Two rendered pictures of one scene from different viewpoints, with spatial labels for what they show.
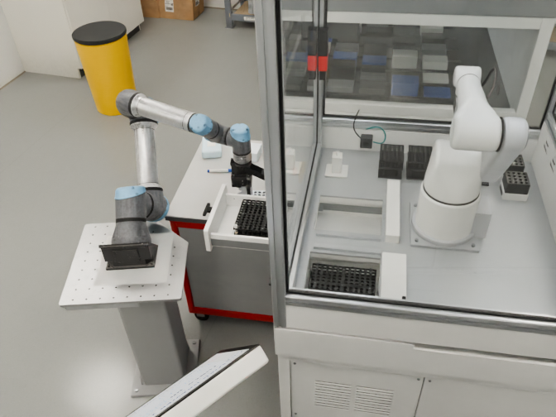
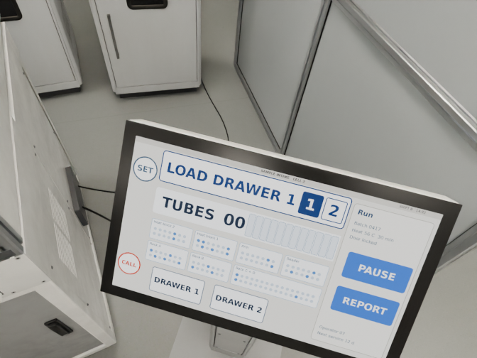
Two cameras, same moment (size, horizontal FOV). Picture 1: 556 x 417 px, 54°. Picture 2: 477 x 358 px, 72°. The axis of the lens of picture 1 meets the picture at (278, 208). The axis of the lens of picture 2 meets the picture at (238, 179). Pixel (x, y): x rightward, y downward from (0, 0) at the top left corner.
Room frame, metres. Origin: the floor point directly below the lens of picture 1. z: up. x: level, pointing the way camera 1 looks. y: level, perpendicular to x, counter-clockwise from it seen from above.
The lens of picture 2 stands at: (0.91, 0.45, 1.57)
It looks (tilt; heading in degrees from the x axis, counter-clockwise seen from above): 53 degrees down; 227
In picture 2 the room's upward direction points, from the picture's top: 8 degrees clockwise
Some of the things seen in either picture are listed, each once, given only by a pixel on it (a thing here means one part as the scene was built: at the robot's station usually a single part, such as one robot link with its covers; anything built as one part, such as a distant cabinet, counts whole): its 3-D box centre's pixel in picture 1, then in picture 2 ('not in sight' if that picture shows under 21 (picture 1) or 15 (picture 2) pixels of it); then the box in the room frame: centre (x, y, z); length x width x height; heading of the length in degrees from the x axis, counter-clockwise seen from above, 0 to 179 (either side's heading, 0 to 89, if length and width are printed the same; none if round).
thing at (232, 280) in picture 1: (251, 237); not in sight; (2.04, 0.14, 0.38); 0.62 x 0.58 x 0.76; 169
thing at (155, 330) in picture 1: (152, 318); not in sight; (1.54, 0.57, 0.38); 0.30 x 0.30 x 0.76; 1
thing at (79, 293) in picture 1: (132, 268); not in sight; (1.54, 0.60, 0.70); 0.45 x 0.44 x 0.12; 91
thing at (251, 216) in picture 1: (266, 222); not in sight; (1.60, 0.05, 0.87); 0.22 x 0.18 x 0.06; 79
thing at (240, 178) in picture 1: (242, 171); not in sight; (1.83, 0.14, 0.95); 0.09 x 0.08 x 0.12; 86
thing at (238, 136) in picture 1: (240, 139); not in sight; (1.83, 0.14, 1.11); 0.09 x 0.08 x 0.11; 62
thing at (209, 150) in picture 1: (212, 146); not in sight; (2.28, 0.31, 0.78); 0.15 x 0.10 x 0.04; 3
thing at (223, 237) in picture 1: (268, 222); not in sight; (1.60, 0.04, 0.86); 0.40 x 0.26 x 0.06; 79
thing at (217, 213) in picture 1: (217, 216); not in sight; (1.64, 0.24, 0.87); 0.29 x 0.02 x 0.11; 169
